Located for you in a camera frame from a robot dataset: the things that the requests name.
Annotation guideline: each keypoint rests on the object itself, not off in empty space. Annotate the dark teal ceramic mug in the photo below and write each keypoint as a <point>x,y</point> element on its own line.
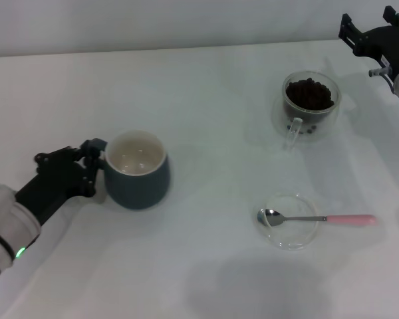
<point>139,189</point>

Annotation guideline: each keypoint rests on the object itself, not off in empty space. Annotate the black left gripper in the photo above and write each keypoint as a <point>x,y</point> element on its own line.
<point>56,179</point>

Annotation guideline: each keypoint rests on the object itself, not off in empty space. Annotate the clear round glass dish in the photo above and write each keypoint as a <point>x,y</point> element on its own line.
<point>292,237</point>

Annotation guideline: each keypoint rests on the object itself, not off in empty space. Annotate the double-walled glass cup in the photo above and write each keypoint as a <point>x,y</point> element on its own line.
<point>311,114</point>

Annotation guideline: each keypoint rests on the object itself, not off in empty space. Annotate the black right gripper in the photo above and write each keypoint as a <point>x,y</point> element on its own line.
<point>385,41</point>

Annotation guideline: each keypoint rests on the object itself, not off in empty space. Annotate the pile of coffee beans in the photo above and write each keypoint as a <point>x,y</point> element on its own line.
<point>309,94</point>

